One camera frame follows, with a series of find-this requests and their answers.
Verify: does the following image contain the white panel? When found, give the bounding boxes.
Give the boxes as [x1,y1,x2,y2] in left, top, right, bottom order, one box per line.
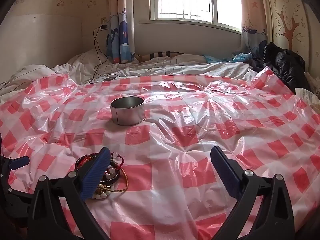
[0,14,83,68]

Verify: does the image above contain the blue plastic bag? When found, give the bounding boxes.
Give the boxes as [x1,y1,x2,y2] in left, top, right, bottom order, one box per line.
[204,52,253,63]

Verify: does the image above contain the blue whale print curtain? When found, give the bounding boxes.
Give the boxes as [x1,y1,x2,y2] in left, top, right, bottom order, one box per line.
[240,0,269,58]
[106,0,137,64]

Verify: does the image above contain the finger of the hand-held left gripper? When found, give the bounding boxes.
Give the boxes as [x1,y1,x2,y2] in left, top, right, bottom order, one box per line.
[0,155,30,180]

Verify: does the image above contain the white striped duvet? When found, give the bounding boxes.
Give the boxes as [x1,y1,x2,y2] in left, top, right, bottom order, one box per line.
[0,49,265,98]

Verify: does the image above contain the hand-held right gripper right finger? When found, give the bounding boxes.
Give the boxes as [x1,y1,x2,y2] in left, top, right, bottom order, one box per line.
[210,145,295,240]

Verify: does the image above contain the wardrobe with tree decal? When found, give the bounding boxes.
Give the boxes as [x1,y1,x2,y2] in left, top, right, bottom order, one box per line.
[265,0,316,80]

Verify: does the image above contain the pile of beaded bracelets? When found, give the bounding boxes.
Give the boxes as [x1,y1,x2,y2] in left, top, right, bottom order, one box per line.
[75,151,128,200]

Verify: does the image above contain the black striped pillow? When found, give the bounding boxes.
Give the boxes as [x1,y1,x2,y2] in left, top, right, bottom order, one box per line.
[136,51,187,63]

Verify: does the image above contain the red checked plastic sheet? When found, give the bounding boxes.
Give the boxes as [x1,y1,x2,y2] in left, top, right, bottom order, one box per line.
[0,74,320,240]

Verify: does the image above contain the black puffer jacket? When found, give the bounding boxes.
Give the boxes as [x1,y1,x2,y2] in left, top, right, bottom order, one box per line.
[262,42,307,94]

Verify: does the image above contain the black charging cable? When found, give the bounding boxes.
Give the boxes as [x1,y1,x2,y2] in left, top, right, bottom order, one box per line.
[89,26,118,84]

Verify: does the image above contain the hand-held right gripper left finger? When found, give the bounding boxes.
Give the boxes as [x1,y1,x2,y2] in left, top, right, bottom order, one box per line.
[27,147,112,240]

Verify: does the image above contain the white printed paper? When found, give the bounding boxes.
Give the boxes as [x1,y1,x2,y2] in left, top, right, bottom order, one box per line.
[295,87,320,106]

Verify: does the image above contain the round silver metal tin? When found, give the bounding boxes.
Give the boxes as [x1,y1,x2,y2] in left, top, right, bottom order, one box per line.
[110,97,145,125]

